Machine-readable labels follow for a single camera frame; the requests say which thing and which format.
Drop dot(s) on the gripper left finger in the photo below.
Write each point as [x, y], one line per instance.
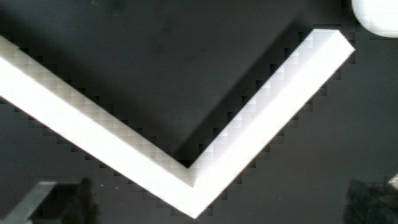
[27, 206]

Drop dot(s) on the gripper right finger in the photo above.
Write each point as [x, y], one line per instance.
[372, 202]

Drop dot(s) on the white lamp bulb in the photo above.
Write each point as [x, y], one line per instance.
[377, 16]

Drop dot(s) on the white L-shaped fence wall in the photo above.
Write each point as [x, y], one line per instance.
[185, 185]

